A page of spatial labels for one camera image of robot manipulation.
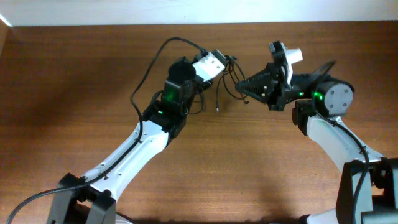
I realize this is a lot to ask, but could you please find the black cable bundle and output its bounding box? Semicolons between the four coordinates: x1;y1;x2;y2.
188;55;250;115

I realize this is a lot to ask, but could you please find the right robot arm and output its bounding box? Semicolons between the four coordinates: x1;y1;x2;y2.
235;62;397;223

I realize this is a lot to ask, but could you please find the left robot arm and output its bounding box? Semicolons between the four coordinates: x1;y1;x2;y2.
47;57;211;223

